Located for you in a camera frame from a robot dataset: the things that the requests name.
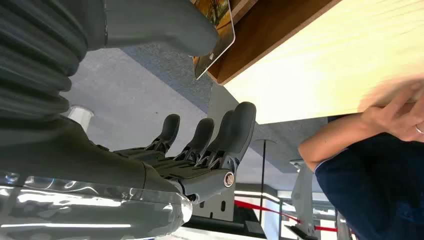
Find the brown wooden desk panel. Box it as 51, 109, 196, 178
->
206, 0, 342, 86

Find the red barrier belt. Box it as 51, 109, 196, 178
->
234, 199, 339, 233

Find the grey metal bracket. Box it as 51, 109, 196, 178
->
192, 187, 237, 223

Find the thin black pole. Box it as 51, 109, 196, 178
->
259, 140, 267, 226

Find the grey metal stand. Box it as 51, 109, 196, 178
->
289, 159, 320, 240

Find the white cylinder post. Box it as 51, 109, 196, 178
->
67, 105, 95, 133

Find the person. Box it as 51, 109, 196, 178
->
298, 76, 424, 240

